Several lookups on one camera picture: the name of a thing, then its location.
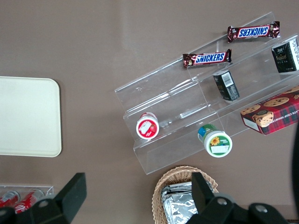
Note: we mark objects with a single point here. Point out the foil wrapped sandwich pack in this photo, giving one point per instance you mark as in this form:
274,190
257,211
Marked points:
180,207
175,187

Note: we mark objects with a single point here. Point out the red lid yogurt cup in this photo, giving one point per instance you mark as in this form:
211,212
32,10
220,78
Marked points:
147,128

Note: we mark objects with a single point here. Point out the clear acrylic bottle rack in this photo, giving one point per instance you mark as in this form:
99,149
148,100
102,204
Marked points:
47,190

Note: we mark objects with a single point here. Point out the red tartan cookie box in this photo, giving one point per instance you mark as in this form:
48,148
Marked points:
273,114

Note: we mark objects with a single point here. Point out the cream plastic tray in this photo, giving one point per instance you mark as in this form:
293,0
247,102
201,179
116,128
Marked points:
28,116

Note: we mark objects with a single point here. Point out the dark green tea box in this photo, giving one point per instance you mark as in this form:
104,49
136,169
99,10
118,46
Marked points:
226,86
286,57

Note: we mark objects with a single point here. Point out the red cola bottle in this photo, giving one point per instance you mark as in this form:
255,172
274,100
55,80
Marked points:
29,200
8,199

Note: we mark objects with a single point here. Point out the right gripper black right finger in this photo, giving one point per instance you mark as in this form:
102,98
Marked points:
202,189

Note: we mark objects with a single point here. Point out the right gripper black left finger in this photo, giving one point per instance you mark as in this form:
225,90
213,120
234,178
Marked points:
72,193

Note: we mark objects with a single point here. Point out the light wicker basket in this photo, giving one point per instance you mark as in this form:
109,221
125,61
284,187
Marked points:
177,175

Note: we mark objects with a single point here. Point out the green sunflower lid cup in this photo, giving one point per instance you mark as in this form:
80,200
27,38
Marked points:
217,144

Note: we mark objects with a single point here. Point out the clear acrylic stepped stand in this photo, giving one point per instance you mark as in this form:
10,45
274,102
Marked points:
177,98

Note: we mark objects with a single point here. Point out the Snickers chocolate bar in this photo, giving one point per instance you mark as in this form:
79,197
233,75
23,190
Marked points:
253,32
208,58

